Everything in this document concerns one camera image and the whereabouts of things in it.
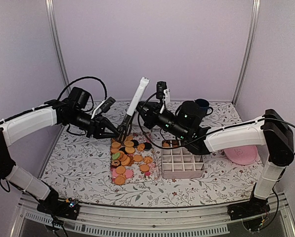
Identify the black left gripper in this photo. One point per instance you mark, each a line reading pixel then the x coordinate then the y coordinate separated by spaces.
pixel 97 128

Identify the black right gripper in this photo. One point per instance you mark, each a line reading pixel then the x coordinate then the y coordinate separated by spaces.
pixel 149 117

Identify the silver white tongs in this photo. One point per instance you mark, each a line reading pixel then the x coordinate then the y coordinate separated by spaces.
pixel 125 126

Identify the orange leaf cookie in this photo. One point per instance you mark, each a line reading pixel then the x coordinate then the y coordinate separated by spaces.
pixel 166 144

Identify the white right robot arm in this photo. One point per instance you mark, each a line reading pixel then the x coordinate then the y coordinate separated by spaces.
pixel 239 140

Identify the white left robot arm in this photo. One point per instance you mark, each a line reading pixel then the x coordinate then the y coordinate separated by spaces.
pixel 21 136

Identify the black sandwich cookie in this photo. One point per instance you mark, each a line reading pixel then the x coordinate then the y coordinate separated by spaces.
pixel 147 146

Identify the green sandwich cookie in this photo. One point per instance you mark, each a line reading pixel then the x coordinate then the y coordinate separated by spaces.
pixel 116 156

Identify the pink sandwich cookie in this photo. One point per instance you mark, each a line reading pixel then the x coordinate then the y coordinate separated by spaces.
pixel 115 173

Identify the floral rectangular tray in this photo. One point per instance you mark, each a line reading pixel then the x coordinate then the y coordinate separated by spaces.
pixel 137 164

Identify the dark blue mug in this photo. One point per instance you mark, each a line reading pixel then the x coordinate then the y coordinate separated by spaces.
pixel 204 107

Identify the pink divided cookie tin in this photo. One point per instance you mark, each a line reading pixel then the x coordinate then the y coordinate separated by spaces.
pixel 179 163

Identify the pink plate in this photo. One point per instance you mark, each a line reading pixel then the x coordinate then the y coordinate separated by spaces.
pixel 243 155

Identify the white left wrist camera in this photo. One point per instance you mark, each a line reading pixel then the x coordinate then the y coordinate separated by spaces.
pixel 103 107

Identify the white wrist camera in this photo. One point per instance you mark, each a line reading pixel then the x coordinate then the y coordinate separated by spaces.
pixel 163 93
pixel 103 107

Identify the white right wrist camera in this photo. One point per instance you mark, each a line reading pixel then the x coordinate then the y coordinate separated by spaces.
pixel 163 93

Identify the front aluminium rail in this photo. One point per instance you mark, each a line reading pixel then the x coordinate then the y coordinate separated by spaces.
pixel 112 221

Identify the left aluminium frame post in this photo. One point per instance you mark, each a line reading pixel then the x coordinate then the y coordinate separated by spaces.
pixel 56 40

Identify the aluminium frame post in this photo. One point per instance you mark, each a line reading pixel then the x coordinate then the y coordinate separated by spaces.
pixel 247 52
pixel 56 40

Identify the right aluminium frame post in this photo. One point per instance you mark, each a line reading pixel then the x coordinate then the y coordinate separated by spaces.
pixel 247 52

